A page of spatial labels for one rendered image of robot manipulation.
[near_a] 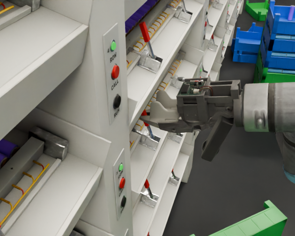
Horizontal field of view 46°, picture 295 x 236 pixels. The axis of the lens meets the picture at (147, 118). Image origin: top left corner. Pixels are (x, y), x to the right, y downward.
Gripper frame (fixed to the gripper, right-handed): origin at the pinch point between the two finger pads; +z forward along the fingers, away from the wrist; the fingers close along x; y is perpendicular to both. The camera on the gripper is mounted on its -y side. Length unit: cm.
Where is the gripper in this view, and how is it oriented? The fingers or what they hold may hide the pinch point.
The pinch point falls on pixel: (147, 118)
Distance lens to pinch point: 74.4
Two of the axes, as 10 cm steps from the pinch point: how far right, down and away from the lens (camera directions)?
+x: -3.1, 5.6, -7.7
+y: -2.2, -8.3, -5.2
